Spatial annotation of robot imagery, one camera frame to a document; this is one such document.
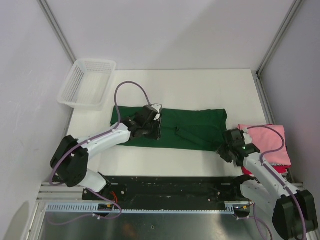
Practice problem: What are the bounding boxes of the green t shirt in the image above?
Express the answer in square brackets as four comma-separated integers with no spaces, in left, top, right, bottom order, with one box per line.
[122,108,228,152]

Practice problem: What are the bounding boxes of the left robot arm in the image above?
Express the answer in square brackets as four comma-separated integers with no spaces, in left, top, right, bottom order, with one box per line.
[50,113,162,200]

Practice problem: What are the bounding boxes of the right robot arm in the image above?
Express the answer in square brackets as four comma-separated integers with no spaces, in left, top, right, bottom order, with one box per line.
[217,142,319,240]

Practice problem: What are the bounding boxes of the pink folded t shirt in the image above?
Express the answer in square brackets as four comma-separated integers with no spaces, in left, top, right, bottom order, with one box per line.
[237,124,291,166]

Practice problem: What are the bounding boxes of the white plastic basket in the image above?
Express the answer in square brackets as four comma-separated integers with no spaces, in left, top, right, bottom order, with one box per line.
[57,58,117,111]

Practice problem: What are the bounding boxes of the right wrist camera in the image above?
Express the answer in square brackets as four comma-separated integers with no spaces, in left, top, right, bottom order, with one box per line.
[223,128,253,147]

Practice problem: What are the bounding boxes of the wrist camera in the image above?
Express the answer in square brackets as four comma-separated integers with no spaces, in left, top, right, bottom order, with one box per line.
[223,128,253,147]
[143,103,163,122]

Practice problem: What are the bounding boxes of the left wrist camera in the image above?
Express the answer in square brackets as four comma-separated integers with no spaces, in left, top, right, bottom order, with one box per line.
[143,103,163,122]

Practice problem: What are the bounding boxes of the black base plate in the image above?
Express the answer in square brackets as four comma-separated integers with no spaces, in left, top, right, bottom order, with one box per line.
[82,176,251,210]

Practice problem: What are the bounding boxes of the grey cable duct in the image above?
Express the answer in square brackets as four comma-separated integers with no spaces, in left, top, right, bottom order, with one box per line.
[45,201,250,214]

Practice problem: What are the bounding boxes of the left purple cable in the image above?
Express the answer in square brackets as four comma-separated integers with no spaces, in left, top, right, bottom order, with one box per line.
[47,81,152,226]

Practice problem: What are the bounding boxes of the left aluminium frame post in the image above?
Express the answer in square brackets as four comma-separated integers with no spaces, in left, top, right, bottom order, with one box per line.
[37,0,77,64]

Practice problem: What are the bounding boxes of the aluminium frame post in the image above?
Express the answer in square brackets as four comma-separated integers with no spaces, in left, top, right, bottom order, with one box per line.
[255,0,305,77]
[37,0,77,64]

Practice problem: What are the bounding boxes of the right aluminium frame post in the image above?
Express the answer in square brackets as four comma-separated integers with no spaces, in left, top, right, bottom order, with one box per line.
[255,0,305,77]

